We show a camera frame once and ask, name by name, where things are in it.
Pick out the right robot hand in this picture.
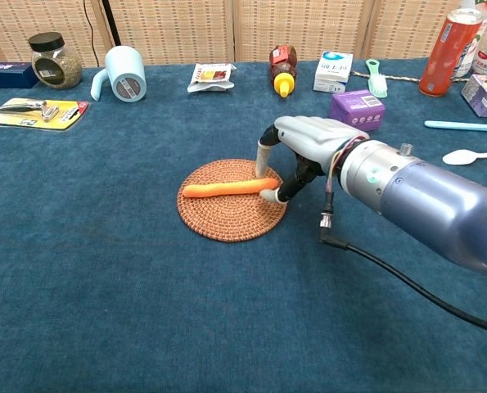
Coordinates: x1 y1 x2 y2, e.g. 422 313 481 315
255 115 371 205

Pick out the orange stretchy strip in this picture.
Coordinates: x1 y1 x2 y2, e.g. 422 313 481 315
182 177 280 199

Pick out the small purple box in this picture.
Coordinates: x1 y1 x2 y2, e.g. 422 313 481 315
329 89 387 132

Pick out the white blue carton box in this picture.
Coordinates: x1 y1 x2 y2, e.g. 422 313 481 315
312 51 354 94

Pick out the brown sauce bottle yellow cap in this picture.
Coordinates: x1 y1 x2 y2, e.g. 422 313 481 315
268 44 299 98

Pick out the mint green brush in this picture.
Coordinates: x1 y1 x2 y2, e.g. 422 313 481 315
364 59 389 99

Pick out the white red snack packet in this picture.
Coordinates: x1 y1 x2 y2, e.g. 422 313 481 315
187 62 237 93

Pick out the round woven rattan coaster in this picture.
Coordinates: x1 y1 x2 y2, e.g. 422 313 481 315
176 159 288 243

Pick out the light blue toothbrush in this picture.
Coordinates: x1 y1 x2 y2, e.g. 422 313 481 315
424 120 487 133

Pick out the white plastic spoon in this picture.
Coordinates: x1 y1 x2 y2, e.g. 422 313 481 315
442 148 487 166

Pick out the red drink can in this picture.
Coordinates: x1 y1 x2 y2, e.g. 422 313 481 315
418 7 484 97

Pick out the purple white plum box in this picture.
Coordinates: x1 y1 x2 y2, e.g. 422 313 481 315
460 73 487 120

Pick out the bamboo folding screen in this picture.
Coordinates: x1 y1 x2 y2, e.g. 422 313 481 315
0 0 487 69

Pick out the light blue plastic mug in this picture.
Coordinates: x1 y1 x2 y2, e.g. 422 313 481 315
90 45 148 102

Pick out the black tripod stand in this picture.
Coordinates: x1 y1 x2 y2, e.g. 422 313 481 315
101 0 124 48

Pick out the razor in yellow blister pack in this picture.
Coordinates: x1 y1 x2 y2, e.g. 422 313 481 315
0 97 90 132

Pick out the blue felt table cover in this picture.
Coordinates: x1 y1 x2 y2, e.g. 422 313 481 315
0 56 487 393

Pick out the glass jar black lid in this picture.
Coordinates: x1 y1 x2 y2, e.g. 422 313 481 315
27 31 83 90

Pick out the dark blue rectangular box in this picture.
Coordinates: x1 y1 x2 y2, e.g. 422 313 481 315
0 61 39 89

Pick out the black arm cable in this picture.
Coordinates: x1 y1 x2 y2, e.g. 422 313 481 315
318 190 487 335

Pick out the thin black hanging cable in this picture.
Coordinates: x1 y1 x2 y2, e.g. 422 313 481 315
82 0 95 69

